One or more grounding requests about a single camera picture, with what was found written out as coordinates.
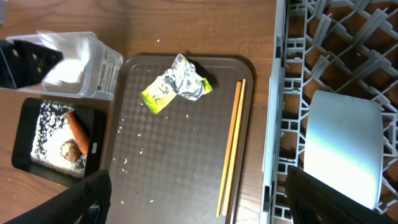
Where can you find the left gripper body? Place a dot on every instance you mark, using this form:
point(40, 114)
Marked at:
point(25, 64)

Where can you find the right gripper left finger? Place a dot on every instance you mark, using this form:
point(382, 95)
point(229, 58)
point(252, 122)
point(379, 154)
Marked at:
point(88, 201)

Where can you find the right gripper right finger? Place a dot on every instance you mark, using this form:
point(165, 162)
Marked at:
point(312, 201)

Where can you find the white napkin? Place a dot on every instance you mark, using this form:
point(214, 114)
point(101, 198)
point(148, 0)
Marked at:
point(67, 75)

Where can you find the brown food scrap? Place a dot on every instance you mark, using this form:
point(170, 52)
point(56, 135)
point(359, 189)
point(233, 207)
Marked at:
point(70, 151)

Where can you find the bowl of rice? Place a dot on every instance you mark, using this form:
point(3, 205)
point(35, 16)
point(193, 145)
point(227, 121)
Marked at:
point(344, 145)

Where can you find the orange carrot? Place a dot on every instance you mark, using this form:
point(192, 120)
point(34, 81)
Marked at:
point(79, 133)

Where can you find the wooden chopstick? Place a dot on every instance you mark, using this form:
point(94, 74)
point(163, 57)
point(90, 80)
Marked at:
point(228, 149)
point(227, 191)

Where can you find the yellow snack wrapper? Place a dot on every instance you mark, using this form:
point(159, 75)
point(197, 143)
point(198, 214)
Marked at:
point(181, 79)

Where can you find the grey dishwasher rack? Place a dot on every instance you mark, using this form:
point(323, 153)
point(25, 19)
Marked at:
point(343, 46)

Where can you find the clear plastic bin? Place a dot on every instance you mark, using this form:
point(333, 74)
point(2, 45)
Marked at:
point(100, 74)

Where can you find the white rice pile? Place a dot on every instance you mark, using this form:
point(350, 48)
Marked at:
point(51, 131)

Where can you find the brown serving tray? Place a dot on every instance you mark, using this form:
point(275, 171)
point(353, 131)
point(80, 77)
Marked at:
point(166, 167)

